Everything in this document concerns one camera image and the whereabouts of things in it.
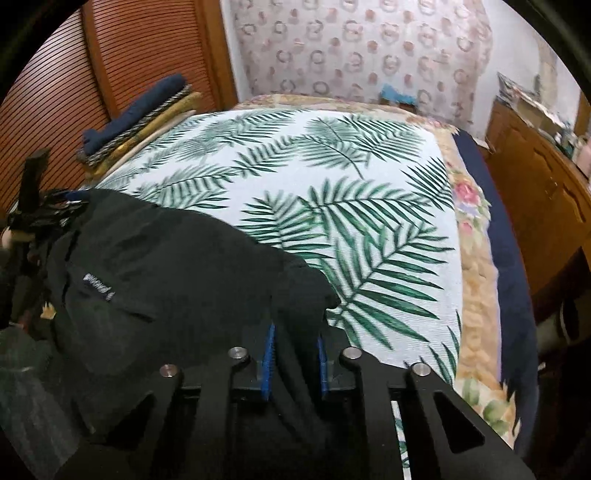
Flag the black t-shirt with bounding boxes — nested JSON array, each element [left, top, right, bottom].
[[27, 187, 343, 480]]

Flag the person's left hand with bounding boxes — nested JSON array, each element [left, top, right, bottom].
[[1, 228, 43, 329]]

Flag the folded dark patterned garment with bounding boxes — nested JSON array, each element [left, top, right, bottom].
[[76, 76, 192, 167]]

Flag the folded navy blue garment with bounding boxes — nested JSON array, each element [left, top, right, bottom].
[[82, 74, 187, 157]]

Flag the palm leaf print blanket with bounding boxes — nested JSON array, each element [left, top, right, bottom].
[[89, 108, 464, 469]]

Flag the brown louvered wardrobe door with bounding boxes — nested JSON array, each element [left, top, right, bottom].
[[1, 1, 238, 212]]

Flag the floral bed cover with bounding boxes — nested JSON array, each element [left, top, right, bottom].
[[235, 94, 521, 447]]

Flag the folded mustard yellow garment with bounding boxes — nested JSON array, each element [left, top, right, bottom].
[[84, 89, 202, 181]]

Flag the cardboard box blue contents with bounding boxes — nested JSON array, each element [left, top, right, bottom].
[[379, 84, 418, 113]]

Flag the wooden sideboard cabinet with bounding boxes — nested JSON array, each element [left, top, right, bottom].
[[485, 100, 590, 296]]

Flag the open cardboard box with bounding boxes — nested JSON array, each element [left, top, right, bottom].
[[514, 96, 563, 129]]

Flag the circle pattern sheer curtain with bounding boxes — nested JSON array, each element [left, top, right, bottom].
[[230, 0, 492, 128]]

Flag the cream tied side curtain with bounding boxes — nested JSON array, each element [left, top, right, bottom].
[[537, 38, 558, 107]]

